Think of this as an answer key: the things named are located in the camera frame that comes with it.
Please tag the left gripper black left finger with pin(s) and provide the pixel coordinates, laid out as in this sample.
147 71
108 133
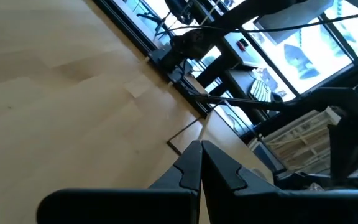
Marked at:
188 174

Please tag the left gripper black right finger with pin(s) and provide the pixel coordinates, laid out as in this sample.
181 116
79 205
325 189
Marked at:
219 177

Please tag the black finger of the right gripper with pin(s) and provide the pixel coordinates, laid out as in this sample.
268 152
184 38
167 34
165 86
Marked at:
346 149

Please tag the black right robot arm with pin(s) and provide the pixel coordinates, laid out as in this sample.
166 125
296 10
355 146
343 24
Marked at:
194 43

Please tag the raised wooden platform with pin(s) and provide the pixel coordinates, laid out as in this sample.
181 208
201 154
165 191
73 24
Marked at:
228 137

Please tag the large window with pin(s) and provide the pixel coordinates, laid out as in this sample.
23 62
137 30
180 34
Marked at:
322 62

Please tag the black white striped object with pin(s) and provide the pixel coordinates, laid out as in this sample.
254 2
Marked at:
259 90

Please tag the small red object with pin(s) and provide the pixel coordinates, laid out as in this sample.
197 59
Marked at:
241 46

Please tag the black aluminium rig frame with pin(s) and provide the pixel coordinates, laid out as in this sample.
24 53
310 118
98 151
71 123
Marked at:
145 46

